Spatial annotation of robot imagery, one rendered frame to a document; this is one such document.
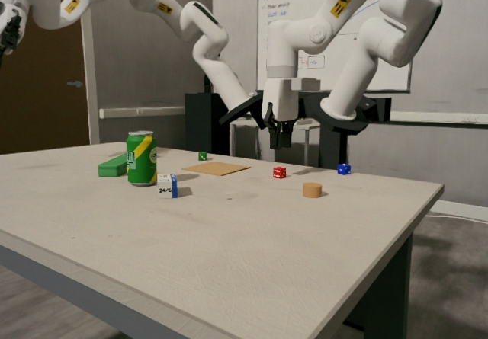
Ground green rectangular box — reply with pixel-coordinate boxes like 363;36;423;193
98;153;127;177

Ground tan short cylinder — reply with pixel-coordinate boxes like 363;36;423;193
303;182;322;198

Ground red die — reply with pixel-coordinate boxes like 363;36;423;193
273;167;286;179

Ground green soda can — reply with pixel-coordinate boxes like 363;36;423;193
126;131;157;187

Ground blue die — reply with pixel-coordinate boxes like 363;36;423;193
338;164;351;175

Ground tan flat mat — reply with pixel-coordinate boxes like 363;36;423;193
182;162;251;176

